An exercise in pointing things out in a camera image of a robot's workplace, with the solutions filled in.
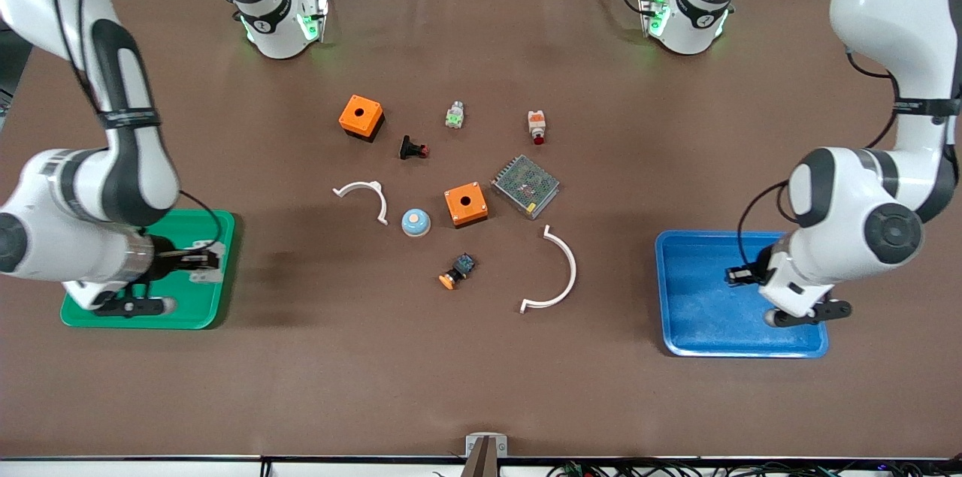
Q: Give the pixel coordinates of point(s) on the green grey selector switch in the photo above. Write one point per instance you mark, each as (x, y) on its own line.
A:
(455, 116)

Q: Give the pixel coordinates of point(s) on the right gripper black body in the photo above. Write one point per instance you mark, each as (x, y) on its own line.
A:
(164, 259)

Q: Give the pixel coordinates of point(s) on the blue dome buzzer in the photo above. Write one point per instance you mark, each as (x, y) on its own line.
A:
(415, 222)

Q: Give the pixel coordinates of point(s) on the grey metal mount bracket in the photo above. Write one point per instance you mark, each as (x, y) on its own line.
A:
(486, 447)

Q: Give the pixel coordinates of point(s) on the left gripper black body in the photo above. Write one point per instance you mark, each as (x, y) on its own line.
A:
(760, 268)

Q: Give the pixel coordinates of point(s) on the blue plastic tray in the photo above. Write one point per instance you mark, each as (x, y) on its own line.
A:
(714, 312)

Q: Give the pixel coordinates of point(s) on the black square push button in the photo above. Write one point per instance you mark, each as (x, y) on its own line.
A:
(412, 148)

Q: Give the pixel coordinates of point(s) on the green plastic tray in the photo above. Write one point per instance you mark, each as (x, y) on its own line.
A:
(188, 308)

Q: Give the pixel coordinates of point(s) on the metal mesh power supply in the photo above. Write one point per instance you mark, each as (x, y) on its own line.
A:
(526, 186)

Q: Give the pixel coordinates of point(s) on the white red indicator switch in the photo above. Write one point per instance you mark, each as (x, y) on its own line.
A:
(536, 126)

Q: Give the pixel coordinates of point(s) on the orange black button box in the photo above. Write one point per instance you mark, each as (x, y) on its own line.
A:
(466, 205)
(361, 116)

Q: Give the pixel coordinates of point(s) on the yellow mushroom push button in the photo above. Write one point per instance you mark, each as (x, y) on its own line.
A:
(456, 271)

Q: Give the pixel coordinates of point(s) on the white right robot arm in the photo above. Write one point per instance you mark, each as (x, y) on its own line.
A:
(128, 176)

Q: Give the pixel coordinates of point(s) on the white table edge rail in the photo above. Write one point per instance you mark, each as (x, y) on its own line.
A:
(150, 469)

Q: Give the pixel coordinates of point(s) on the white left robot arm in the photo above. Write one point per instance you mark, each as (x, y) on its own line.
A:
(842, 191)

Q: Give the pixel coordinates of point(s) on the brown table cover sheet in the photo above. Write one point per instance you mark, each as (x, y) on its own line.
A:
(301, 387)

